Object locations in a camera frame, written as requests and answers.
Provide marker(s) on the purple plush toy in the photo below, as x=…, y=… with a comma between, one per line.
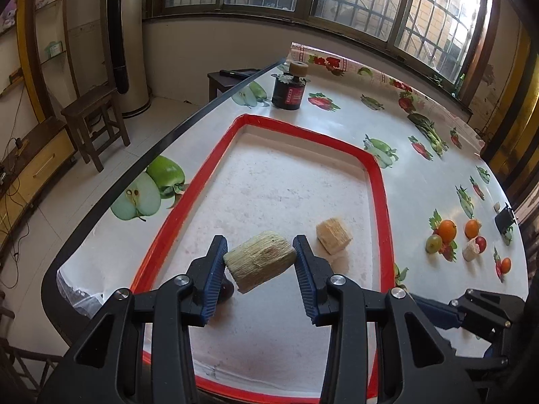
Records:
x=8, y=13

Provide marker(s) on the red-rimmed white tray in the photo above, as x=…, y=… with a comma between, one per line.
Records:
x=273, y=176

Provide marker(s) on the fruit-print tablecloth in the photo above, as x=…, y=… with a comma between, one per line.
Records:
x=345, y=113

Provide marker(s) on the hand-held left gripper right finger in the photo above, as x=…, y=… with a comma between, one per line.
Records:
x=306, y=286

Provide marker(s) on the large sugarcane chunk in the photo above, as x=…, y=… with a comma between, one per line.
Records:
x=259, y=261

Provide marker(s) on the bok choy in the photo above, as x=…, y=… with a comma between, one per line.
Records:
x=425, y=128

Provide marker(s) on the wooden low cabinet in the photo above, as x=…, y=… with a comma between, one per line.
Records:
x=42, y=155

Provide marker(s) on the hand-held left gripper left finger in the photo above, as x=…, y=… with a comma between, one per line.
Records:
x=214, y=282

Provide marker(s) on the green bottle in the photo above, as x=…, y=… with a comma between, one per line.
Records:
x=461, y=83

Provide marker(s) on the red cherry tomato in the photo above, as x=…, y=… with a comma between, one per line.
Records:
x=481, y=243

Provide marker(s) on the orange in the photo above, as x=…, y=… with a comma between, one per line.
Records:
x=505, y=264
x=446, y=230
x=472, y=228

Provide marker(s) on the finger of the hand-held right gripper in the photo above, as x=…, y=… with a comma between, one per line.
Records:
x=476, y=307
x=501, y=362

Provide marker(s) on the wooden stool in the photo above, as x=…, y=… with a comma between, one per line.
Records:
x=88, y=101

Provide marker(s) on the dark wooden chair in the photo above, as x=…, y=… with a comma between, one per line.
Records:
x=25, y=357

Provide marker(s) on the dark side table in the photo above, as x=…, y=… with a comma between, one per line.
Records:
x=219, y=83

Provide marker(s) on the green grape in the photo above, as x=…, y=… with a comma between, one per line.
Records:
x=433, y=244

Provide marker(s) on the wooden wall shelf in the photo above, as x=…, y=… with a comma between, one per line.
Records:
x=31, y=29

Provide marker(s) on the tower air conditioner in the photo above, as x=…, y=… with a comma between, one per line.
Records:
x=134, y=71

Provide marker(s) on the dark jar with cork stopper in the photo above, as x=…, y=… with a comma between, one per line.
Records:
x=288, y=92

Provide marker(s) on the small black device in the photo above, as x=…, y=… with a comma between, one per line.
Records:
x=503, y=219

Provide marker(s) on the small green box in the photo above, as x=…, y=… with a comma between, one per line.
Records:
x=53, y=49

